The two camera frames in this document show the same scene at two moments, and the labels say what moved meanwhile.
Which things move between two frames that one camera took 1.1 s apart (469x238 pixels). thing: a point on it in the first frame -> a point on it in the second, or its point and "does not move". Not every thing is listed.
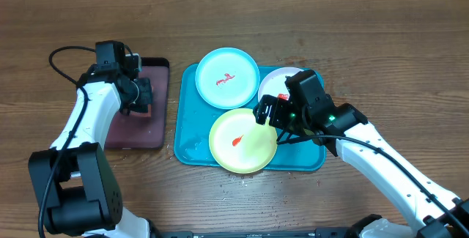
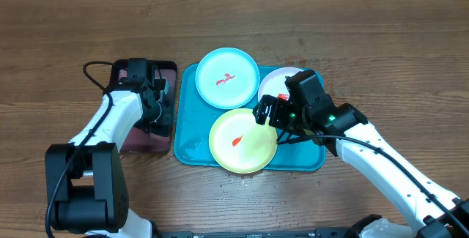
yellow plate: (239, 143) does not move
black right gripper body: (273, 111) does not move
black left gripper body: (144, 92) -> (160, 116)
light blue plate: (227, 78) does not move
